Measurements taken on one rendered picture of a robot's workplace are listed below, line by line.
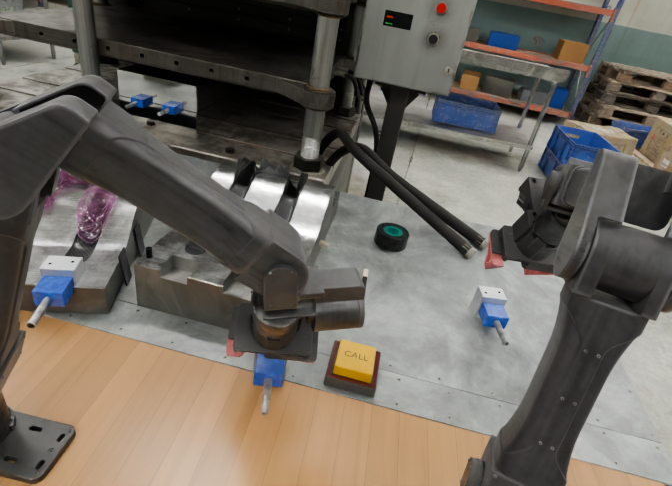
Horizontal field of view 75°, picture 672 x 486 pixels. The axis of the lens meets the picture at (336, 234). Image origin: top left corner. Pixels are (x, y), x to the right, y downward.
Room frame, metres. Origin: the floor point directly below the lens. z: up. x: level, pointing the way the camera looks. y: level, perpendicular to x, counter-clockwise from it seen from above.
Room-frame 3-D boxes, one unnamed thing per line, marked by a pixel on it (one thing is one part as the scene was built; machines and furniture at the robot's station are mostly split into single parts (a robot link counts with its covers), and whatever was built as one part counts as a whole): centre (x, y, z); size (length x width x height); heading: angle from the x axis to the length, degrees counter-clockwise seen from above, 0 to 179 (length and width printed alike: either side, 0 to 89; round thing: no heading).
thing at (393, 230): (0.92, -0.13, 0.82); 0.08 x 0.08 x 0.04
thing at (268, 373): (0.44, 0.06, 0.83); 0.13 x 0.05 x 0.05; 8
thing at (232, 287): (0.56, 0.14, 0.87); 0.05 x 0.05 x 0.04; 85
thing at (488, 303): (0.67, -0.33, 0.83); 0.13 x 0.05 x 0.05; 5
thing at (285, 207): (0.77, 0.17, 0.92); 0.35 x 0.16 x 0.09; 175
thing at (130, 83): (1.63, 0.63, 0.87); 0.50 x 0.27 x 0.17; 175
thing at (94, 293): (0.74, 0.53, 0.86); 0.50 x 0.26 x 0.11; 12
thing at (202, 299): (0.79, 0.16, 0.87); 0.50 x 0.26 x 0.14; 175
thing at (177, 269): (0.57, 0.24, 0.87); 0.05 x 0.05 x 0.04; 85
